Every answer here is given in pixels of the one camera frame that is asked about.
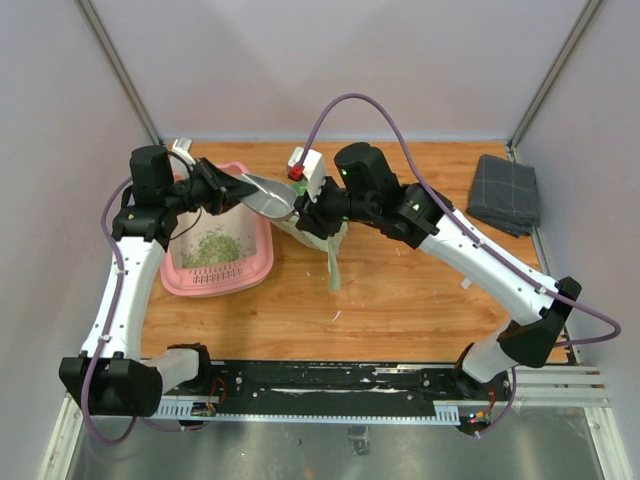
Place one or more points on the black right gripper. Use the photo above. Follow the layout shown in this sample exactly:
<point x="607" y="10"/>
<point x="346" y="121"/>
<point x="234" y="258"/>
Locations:
<point x="311" y="215"/>

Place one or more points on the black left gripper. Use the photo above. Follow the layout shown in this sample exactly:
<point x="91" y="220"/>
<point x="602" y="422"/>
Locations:
<point x="223" y="188"/>

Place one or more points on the green cat litter bag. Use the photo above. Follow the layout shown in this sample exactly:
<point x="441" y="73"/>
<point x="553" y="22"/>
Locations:
<point x="330" y="246"/>

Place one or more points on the grey metal scoop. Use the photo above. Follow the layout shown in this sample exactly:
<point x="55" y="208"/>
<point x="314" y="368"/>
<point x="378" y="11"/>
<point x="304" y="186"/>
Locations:
<point x="273" y="199"/>

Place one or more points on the pink litter box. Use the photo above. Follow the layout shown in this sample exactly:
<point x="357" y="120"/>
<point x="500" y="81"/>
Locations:
<point x="255" y="237"/>

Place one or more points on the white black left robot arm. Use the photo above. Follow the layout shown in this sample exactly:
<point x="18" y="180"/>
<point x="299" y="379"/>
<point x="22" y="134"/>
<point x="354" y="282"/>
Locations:
<point x="109" y="377"/>

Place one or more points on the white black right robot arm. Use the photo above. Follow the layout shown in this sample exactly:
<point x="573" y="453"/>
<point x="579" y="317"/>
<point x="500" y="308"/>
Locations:
<point x="368" y="192"/>

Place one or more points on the green cat litter pellets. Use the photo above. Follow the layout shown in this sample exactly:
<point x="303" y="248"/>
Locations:
<point x="211" y="248"/>

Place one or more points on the folded dark grey cloth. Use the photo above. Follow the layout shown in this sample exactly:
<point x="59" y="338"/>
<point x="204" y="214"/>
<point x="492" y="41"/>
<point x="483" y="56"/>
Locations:
<point x="504" y="195"/>

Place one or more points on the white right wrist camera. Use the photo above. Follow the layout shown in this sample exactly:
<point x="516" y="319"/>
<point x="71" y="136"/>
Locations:
<point x="314" y="172"/>

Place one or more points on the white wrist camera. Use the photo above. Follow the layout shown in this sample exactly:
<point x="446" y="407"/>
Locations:
<point x="182" y="147"/>
<point x="314" y="172"/>

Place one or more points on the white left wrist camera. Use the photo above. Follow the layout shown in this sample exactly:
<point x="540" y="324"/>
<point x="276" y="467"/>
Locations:
<point x="182" y="147"/>

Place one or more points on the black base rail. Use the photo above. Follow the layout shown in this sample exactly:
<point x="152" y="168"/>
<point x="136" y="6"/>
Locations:
<point x="332" y="387"/>

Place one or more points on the grey slotted cable duct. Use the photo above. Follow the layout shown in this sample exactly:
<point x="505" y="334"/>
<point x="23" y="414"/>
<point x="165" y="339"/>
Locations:
<point x="194" y="411"/>

